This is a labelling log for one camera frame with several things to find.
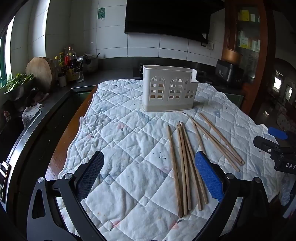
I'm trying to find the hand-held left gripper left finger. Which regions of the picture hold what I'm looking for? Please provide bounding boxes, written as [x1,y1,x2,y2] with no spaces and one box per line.
[27,151,107,241]

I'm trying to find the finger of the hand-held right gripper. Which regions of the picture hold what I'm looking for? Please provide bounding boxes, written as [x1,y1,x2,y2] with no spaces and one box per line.
[253,136,296,161]
[268,127,296,140]

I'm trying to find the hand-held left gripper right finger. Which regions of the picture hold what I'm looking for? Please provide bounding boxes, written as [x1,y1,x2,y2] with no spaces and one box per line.
[195,151,271,241]

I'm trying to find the bunch of wooden chopsticks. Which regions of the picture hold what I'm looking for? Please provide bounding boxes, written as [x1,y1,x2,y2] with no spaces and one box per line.
[167,112,245,218]

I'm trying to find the white plastic utensil holder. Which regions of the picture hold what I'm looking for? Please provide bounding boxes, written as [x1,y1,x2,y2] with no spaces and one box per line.
[142,65,199,112]

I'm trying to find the white quilted cloth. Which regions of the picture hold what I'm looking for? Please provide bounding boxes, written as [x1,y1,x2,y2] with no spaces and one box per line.
[57,77,292,241]

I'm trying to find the wooden glass cabinet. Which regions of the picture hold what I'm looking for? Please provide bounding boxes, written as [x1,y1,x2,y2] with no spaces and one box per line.
[221,0,276,114]

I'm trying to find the black kitchen appliance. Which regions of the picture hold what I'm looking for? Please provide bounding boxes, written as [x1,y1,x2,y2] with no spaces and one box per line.
[215,59,245,85]

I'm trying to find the grey rag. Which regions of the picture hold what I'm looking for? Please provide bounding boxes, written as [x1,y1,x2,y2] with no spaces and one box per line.
[22,103,43,127]

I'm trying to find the copper bowl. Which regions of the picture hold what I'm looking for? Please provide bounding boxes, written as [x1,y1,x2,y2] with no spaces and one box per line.
[221,47,243,65]

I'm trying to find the dark kitchen counter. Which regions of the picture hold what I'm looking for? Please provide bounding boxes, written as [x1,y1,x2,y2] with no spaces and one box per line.
[0,57,245,163]

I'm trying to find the small glass jar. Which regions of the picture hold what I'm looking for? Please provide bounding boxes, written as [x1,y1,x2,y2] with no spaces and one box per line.
[76,67,85,83]

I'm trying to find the metal pressure cooker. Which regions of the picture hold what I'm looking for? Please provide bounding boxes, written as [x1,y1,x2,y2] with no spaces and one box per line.
[77,52,100,75]

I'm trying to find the metal bowl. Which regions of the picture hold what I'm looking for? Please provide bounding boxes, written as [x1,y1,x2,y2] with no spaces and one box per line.
[3,81,36,102]

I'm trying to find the large dark soy sauce bottle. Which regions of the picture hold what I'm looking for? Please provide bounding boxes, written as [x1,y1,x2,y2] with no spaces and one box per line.
[65,47,78,82]

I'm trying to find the yellow cap oil bottle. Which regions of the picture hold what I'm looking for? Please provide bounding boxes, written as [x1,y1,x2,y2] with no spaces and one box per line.
[54,56,61,77]

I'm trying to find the round wooden cutting board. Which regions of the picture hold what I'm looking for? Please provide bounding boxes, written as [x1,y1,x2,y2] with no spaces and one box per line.
[25,57,56,93]

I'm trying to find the green leafy vegetables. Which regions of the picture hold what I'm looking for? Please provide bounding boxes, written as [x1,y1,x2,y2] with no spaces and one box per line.
[0,73,35,92]

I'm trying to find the yellow box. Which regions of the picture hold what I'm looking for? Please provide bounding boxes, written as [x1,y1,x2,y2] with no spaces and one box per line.
[238,9,250,23]

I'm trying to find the window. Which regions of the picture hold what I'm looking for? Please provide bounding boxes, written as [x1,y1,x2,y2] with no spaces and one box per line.
[0,16,16,87]

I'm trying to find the black range hood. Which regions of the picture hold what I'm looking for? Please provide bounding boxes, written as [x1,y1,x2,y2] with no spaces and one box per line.
[124,0,226,42]

